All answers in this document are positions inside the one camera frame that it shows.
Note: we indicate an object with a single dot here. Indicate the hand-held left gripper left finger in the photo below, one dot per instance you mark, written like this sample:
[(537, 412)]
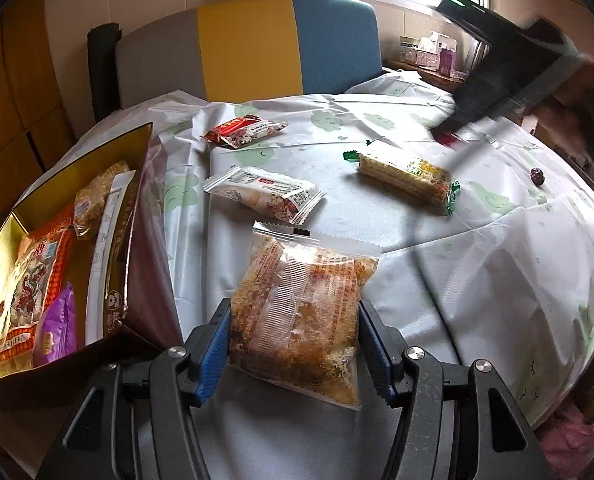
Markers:
[(214, 355)]

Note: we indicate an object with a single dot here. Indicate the orange snack bag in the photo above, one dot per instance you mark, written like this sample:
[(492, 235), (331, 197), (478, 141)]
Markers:
[(32, 280)]

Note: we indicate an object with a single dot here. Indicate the grey yellow blue sofa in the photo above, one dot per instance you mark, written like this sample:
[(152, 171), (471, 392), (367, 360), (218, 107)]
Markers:
[(247, 45)]

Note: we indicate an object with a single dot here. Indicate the wooden cabinet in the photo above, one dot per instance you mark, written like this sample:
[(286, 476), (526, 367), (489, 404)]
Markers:
[(17, 85)]

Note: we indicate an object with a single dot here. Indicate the dried red date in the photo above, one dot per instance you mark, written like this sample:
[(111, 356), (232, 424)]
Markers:
[(537, 176)]

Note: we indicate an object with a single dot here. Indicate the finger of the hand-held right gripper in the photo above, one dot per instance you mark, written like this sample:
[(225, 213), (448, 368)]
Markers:
[(469, 120)]

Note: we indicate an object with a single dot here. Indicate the purple box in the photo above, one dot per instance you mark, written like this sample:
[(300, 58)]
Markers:
[(448, 62)]

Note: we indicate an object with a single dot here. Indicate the black post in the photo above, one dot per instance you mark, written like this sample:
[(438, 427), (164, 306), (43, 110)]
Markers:
[(102, 70)]

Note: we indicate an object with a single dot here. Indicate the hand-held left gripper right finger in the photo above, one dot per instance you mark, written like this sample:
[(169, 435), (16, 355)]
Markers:
[(377, 360)]

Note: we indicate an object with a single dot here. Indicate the maroon gift box gold interior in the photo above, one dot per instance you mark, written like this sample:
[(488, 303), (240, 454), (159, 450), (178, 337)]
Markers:
[(149, 270)]

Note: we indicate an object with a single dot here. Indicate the small sesame snack packet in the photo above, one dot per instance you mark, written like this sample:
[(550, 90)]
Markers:
[(99, 195)]

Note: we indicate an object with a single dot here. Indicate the small white box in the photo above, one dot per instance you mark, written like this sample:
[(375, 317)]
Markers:
[(439, 40)]

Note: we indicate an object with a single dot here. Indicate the dark pink cloth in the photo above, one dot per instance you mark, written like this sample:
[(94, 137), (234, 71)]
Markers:
[(567, 440)]

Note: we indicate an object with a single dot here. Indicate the glittery tissue box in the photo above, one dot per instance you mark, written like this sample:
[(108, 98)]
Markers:
[(427, 57)]

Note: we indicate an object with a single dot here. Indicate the clear sesame snack bag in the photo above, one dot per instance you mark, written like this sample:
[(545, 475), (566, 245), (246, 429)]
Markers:
[(297, 310)]

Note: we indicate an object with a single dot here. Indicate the green cracker packet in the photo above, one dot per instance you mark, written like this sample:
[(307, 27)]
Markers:
[(407, 177)]

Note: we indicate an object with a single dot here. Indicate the red and white snack packet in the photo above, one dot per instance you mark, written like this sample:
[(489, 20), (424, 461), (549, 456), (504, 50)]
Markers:
[(237, 130)]

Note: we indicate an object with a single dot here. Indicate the long white snack packet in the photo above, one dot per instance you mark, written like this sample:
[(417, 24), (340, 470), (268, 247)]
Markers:
[(104, 280)]

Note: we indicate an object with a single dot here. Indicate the wooden side table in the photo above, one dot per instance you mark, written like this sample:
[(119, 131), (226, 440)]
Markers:
[(427, 74)]

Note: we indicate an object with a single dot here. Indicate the purple snack packet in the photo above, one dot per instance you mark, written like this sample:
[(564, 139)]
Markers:
[(57, 325)]

